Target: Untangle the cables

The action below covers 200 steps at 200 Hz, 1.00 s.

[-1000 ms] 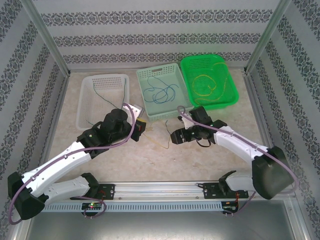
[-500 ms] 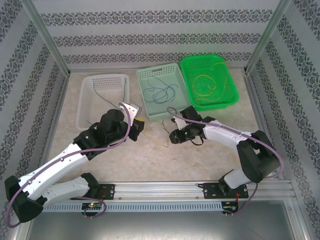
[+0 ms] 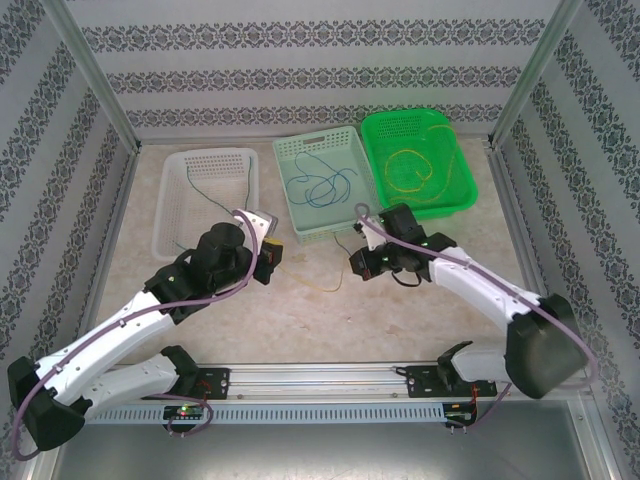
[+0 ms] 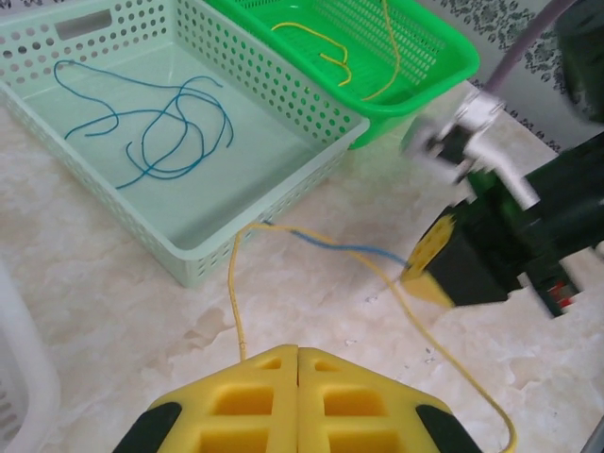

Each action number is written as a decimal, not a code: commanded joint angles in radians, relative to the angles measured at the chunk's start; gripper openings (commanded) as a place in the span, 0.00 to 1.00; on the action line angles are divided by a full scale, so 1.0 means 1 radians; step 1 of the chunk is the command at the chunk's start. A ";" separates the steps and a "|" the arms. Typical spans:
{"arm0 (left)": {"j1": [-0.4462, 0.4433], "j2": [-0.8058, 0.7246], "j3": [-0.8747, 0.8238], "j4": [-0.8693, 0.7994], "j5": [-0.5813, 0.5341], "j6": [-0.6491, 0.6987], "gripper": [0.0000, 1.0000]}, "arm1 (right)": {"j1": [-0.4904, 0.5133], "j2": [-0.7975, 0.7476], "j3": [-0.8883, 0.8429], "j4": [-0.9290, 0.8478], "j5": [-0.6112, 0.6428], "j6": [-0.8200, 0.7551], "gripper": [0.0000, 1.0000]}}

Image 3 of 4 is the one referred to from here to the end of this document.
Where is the aluminium frame post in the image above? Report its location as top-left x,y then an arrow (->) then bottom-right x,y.
42,0 -> 143,154
487,0 -> 591,151

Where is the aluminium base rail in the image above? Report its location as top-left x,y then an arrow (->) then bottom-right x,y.
99,363 -> 501,401

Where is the bright green plastic basket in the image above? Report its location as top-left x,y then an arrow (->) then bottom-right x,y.
360,107 -> 479,224

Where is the white perforated plastic basket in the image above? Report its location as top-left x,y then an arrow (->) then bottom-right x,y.
151,147 -> 261,264

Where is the pale green plastic basket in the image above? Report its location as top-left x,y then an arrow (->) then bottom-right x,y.
272,124 -> 389,245

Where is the slotted grey cable duct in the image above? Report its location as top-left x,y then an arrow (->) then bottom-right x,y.
87,402 -> 446,426

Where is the aluminium side rail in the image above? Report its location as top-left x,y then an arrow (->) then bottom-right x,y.
74,147 -> 140,326
487,142 -> 556,301

